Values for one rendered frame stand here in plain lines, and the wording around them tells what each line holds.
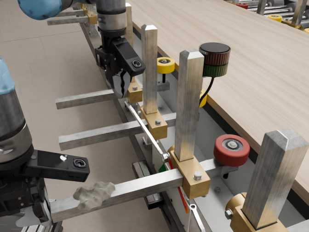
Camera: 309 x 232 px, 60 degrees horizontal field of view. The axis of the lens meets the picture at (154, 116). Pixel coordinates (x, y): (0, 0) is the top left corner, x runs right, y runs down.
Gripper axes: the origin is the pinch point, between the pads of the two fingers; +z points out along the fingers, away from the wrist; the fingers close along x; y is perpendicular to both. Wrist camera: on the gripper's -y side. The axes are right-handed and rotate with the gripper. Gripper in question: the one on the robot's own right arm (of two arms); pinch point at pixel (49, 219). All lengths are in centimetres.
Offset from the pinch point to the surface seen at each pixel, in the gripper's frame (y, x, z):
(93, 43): -29, -138, 13
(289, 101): -69, -11, -7
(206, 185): -33.3, 5.0, -2.7
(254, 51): -84, -48, -7
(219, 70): -36.3, -1.0, -27.2
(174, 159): -29.3, -3.5, -4.0
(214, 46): -36.6, -4.1, -30.7
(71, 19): -19, -148, -1
